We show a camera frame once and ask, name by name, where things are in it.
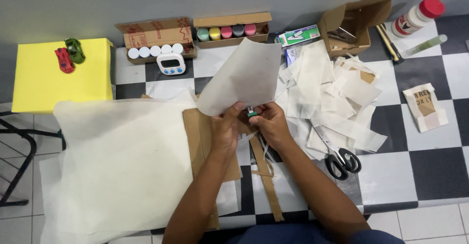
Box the black yellow utility knife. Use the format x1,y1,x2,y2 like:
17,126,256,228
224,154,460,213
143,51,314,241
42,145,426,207
375,23,405,65

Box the person's blue clothing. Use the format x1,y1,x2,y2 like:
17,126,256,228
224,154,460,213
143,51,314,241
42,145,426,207
200,223,406,244

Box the white glue bottle red cap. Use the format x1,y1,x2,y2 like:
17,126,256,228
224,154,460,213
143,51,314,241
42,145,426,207
391,0,446,38

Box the cardboard box with red print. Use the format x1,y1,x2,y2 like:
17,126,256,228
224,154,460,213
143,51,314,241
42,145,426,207
115,17,198,65

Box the metal stapler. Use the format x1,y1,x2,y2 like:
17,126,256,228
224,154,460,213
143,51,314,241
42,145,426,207
328,27,357,44

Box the large white paper sheet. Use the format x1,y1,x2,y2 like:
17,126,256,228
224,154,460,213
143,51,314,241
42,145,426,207
39,90,239,244

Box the person's right hand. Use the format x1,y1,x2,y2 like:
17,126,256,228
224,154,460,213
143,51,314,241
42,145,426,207
248,102,294,153

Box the red toy car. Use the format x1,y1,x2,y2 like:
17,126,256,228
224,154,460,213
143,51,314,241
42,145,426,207
54,47,76,74

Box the brown cardboard strip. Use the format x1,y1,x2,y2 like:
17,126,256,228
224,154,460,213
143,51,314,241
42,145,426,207
242,125,285,223

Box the plain cardboard paint box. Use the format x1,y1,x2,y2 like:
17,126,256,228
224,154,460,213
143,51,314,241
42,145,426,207
193,12,273,50

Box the open brown cardboard box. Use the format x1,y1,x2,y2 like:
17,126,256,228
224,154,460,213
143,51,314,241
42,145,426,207
318,0,392,58

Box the black metal chair frame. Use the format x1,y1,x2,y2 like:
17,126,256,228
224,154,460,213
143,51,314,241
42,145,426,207
0,111,67,207

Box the small blue staples box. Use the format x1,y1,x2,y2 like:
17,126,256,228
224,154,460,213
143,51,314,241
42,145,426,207
285,48,298,67

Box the clear glue tube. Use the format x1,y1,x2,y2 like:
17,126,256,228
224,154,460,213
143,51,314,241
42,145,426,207
406,34,448,56

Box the brown cardboard piece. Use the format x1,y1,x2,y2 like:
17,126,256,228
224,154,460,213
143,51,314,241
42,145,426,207
182,95,243,231

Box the black white checkered tablecloth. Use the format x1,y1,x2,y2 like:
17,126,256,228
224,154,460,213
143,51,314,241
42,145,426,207
115,14,469,235

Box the person's left hand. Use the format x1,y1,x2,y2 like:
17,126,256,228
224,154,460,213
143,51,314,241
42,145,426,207
210,102,245,155

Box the white digital timer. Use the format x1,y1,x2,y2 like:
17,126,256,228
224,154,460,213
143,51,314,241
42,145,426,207
156,52,187,76

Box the green white stapler box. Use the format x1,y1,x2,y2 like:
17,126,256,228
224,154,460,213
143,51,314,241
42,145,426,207
275,24,321,49

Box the green toy car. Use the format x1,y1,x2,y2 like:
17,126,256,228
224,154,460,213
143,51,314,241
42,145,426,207
64,37,86,64

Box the black handled scissors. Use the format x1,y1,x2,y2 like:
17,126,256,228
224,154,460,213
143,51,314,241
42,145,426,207
311,121,362,181

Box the yellow foam block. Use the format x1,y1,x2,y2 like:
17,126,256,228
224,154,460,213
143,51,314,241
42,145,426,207
11,38,117,114

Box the pile of white paper scraps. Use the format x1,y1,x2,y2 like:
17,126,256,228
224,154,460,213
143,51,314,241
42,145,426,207
274,40,388,161

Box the paper wrapped cardboard piece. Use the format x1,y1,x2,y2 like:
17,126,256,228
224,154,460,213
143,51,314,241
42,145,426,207
402,83,449,133

